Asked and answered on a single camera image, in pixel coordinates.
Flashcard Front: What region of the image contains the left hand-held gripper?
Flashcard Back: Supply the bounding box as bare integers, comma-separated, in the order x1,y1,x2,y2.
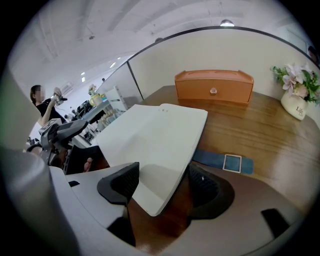
39,118,90,168

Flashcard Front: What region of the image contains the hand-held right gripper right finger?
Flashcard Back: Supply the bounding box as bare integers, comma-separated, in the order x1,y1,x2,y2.
187,163,305,248

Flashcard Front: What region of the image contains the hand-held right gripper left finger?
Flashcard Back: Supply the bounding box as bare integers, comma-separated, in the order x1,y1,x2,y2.
49,161,141,248

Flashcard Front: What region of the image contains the blue notebook with strap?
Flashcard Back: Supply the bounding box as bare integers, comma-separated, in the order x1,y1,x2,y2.
96,103,254,217

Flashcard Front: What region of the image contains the pale blue desk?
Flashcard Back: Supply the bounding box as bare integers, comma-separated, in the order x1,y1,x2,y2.
74,101,111,126

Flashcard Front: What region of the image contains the pale yellow jug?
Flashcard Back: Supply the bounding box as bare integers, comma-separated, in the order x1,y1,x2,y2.
89,93,103,107

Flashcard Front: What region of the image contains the black wrist watch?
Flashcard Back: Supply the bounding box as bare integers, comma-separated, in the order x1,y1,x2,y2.
26,142,43,154

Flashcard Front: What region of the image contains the white pot with flowers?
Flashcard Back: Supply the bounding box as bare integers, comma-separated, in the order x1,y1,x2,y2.
270,62,320,121

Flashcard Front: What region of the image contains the orange wooden box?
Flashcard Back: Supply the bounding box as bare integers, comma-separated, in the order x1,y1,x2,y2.
174,69,255,105

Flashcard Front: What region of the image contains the cream partition with black rail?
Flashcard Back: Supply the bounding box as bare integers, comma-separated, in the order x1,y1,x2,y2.
96,26,320,116

